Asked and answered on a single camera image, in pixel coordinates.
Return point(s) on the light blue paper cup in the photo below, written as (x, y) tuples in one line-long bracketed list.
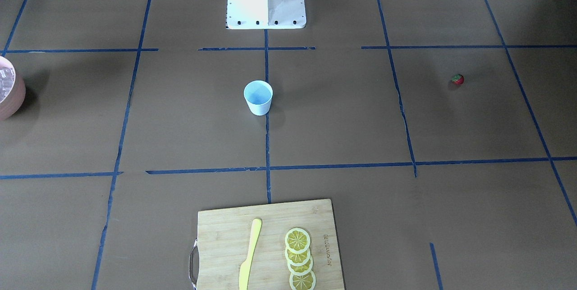
[(258, 95)]

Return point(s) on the pink bowl of ice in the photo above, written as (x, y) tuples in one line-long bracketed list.
[(12, 89)]

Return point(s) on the yellow plastic knife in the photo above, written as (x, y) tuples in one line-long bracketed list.
[(245, 267)]

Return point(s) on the lemon slice top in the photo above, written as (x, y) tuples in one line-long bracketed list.
[(297, 240)]

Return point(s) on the lemon slice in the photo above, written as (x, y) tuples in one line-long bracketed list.
[(297, 240), (302, 282), (300, 270), (297, 259)]

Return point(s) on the bamboo cutting board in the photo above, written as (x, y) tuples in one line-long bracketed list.
[(222, 242)]

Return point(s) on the lemon slice bottom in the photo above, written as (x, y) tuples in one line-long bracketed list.
[(302, 282)]

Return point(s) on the red strawberry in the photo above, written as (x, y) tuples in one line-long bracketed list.
[(458, 79)]

